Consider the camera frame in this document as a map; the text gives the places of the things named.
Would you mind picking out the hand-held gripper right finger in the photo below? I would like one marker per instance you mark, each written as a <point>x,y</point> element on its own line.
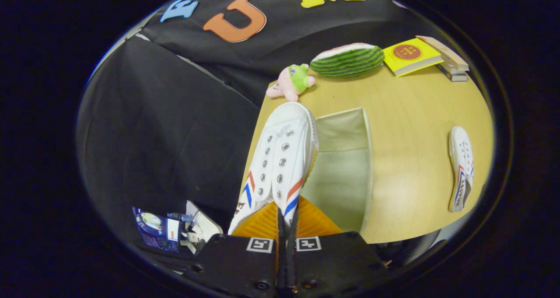
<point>337,265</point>

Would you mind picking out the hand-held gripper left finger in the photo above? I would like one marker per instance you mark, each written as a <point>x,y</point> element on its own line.
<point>236,267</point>

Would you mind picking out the pale green storage box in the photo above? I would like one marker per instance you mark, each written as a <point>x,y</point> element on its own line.
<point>345,180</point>

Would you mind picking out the white canvas shoe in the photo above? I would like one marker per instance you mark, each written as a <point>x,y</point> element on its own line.
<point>280,149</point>
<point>461,166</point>

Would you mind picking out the white plastic object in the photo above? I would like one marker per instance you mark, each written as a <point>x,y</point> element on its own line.
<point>205,223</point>

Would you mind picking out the blue printed package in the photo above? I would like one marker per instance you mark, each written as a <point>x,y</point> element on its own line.
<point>157,230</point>

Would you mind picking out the pink and green plush toy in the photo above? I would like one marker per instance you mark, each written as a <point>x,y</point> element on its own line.
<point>291,81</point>

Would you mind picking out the watermelon slice plush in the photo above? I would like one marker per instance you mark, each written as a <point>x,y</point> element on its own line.
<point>348,61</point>

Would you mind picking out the yellow book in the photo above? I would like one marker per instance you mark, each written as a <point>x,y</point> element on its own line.
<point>409,55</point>

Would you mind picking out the stack of beige books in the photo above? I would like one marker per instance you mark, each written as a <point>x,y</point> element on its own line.
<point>450,61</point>

